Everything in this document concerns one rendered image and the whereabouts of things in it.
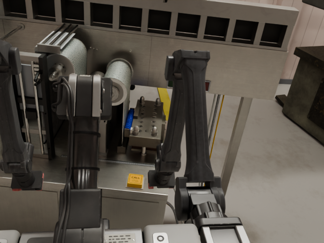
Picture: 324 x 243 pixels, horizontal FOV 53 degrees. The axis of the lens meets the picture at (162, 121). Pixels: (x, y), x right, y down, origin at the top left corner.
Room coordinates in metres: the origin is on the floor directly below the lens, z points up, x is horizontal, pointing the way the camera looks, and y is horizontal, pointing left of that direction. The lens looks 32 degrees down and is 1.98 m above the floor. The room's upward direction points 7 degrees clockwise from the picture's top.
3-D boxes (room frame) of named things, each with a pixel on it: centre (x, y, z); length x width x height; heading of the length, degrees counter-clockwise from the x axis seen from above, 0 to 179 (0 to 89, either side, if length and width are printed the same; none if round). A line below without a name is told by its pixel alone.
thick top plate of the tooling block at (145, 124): (1.56, 0.08, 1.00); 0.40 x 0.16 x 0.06; 1
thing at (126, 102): (1.51, 0.20, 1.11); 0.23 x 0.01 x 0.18; 1
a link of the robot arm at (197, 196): (0.54, -0.11, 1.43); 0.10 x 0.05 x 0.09; 11
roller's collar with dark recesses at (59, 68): (1.36, 0.51, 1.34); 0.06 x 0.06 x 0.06; 1
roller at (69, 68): (1.52, 0.51, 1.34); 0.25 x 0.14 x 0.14; 1
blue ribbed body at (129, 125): (1.52, 0.18, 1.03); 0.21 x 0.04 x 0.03; 1
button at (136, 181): (1.16, 0.09, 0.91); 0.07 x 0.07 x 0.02; 1
